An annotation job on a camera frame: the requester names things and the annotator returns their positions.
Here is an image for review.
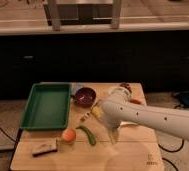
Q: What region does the black floor cable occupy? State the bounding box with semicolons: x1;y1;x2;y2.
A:
158;104;186;171

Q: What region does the orange peach fruit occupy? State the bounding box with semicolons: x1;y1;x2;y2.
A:
61;128;76;144

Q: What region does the dark red bowl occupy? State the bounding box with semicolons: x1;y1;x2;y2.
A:
74;87;96;108

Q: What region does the small brown toy piece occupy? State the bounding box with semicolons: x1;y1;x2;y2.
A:
80;113;90;122

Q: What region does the green plastic tray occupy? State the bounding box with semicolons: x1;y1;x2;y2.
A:
20;83;71;131

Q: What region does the green chili pepper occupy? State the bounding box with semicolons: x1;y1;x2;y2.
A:
76;125;97;146

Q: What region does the yellow corn piece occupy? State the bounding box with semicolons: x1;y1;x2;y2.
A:
91;106;102;119

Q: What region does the wooden block sponge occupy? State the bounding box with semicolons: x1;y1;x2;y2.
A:
32;140;57;157

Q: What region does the light wooden chair frame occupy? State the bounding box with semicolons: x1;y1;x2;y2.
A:
43;0;122;31

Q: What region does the black blue device on floor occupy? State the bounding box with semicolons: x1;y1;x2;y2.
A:
172;92;189;108

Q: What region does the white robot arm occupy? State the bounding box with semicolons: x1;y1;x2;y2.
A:
100;89;189;141

